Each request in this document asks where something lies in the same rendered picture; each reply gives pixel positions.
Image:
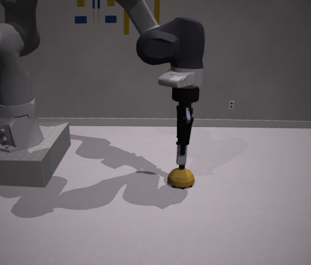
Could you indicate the gold dome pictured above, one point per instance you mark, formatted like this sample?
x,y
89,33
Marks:
x,y
181,177

